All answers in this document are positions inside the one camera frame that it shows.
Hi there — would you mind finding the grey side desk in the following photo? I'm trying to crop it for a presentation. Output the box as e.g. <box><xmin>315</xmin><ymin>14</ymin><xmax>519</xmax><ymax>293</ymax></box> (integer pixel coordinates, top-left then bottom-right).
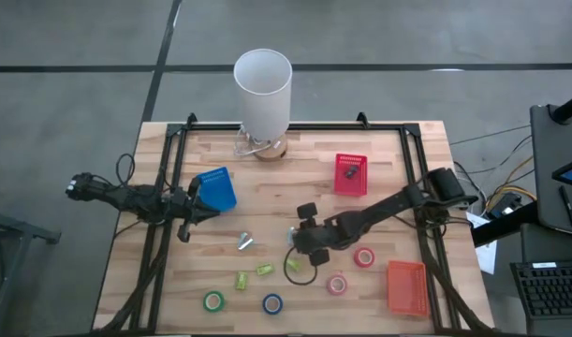
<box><xmin>529</xmin><ymin>103</ymin><xmax>572</xmax><ymax>238</ymax></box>

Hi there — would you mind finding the black pole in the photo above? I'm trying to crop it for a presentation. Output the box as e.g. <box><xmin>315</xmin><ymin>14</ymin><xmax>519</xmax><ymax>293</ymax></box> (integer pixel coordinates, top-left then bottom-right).
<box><xmin>547</xmin><ymin>91</ymin><xmax>572</xmax><ymax>125</ymax></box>

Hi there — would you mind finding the blue tape roll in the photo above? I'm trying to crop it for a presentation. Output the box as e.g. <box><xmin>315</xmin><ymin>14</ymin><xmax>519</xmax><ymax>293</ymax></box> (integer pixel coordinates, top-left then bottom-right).
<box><xmin>261</xmin><ymin>293</ymin><xmax>285</xmax><ymax>316</ymax></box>

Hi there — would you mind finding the black floor cable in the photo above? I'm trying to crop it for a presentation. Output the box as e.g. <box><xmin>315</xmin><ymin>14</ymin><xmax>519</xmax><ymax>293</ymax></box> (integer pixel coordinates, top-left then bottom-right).
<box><xmin>448</xmin><ymin>124</ymin><xmax>534</xmax><ymax>146</ymax></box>

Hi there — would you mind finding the blue plastic basket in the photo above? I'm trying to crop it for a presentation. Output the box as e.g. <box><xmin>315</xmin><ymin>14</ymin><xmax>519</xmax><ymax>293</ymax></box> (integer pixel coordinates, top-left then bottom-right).
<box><xmin>195</xmin><ymin>166</ymin><xmax>239</xmax><ymax>213</ymax></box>

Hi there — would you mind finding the red tape roll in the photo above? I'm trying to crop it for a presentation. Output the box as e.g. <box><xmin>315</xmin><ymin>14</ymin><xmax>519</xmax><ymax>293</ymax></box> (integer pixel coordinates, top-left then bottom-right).
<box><xmin>353</xmin><ymin>246</ymin><xmax>376</xmax><ymax>269</ymax></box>

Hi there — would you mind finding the black power brick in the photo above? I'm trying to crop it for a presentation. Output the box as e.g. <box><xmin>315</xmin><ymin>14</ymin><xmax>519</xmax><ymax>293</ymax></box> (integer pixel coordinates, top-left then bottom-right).
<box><xmin>489</xmin><ymin>192</ymin><xmax>523</xmax><ymax>220</ymax></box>

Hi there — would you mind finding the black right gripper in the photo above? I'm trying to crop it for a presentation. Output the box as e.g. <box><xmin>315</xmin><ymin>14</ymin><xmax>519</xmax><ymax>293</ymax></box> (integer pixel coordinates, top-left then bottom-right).
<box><xmin>293</xmin><ymin>201</ymin><xmax>334</xmax><ymax>268</ymax></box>

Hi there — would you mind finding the red plastic basket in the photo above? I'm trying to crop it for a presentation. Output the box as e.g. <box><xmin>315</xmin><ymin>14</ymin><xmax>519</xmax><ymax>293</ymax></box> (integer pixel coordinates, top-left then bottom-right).
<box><xmin>332</xmin><ymin>153</ymin><xmax>369</xmax><ymax>198</ymax></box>

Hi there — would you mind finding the orange plastic basket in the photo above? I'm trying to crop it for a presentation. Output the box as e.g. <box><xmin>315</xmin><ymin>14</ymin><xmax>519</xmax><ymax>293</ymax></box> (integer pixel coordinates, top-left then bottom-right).
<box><xmin>386</xmin><ymin>259</ymin><xmax>431</xmax><ymax>318</ymax></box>

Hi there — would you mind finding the black computer keyboard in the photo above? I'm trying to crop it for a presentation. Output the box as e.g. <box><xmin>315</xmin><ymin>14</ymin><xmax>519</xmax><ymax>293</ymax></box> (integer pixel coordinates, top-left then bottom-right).
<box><xmin>509</xmin><ymin>259</ymin><xmax>572</xmax><ymax>320</ymax></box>

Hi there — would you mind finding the green tape roll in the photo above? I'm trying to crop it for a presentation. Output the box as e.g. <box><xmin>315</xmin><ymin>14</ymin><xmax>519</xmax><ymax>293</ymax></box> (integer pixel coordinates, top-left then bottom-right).
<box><xmin>202</xmin><ymin>290</ymin><xmax>227</xmax><ymax>314</ymax></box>

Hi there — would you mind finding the yellow floor cable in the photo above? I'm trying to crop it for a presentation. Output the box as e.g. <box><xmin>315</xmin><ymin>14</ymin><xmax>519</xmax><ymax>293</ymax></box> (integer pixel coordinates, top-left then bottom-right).
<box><xmin>484</xmin><ymin>156</ymin><xmax>537</xmax><ymax>208</ymax></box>

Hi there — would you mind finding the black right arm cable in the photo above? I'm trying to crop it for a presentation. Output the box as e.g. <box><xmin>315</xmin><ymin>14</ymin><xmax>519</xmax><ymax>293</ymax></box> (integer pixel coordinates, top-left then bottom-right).
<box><xmin>284</xmin><ymin>246</ymin><xmax>319</xmax><ymax>286</ymax></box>

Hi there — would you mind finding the black desk beam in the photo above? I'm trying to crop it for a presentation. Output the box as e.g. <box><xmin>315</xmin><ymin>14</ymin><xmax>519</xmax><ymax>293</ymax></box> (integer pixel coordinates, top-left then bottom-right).
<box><xmin>470</xmin><ymin>200</ymin><xmax>539</xmax><ymax>248</ymax></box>

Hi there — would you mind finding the white shade wooden base lamp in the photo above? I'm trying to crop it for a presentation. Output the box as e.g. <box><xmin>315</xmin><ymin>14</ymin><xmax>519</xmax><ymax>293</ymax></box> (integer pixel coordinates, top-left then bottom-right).
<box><xmin>232</xmin><ymin>48</ymin><xmax>294</xmax><ymax>163</ymax></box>

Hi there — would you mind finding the pink tape roll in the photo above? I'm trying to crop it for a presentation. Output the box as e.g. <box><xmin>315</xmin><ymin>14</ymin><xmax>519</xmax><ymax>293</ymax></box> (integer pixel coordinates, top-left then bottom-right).
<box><xmin>326</xmin><ymin>272</ymin><xmax>349</xmax><ymax>297</ymax></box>

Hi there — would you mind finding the white paper sheet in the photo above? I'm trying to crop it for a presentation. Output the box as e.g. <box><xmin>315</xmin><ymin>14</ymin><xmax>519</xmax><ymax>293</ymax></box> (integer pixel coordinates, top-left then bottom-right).
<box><xmin>465</xmin><ymin>212</ymin><xmax>498</xmax><ymax>275</ymax></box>

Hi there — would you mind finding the grey metal stand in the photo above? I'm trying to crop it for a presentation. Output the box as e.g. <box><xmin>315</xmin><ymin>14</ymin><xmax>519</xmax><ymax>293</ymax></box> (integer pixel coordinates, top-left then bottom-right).
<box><xmin>0</xmin><ymin>186</ymin><xmax>62</xmax><ymax>329</ymax></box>

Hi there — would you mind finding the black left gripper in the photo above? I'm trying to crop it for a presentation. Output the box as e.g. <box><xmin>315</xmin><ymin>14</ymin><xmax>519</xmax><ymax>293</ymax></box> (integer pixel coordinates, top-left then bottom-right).
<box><xmin>169</xmin><ymin>177</ymin><xmax>221</xmax><ymax>243</ymax></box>

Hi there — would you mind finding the black pen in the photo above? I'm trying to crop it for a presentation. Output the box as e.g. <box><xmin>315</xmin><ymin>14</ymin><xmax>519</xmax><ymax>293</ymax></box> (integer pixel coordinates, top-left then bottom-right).
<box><xmin>559</xmin><ymin>185</ymin><xmax>572</xmax><ymax>230</ymax></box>

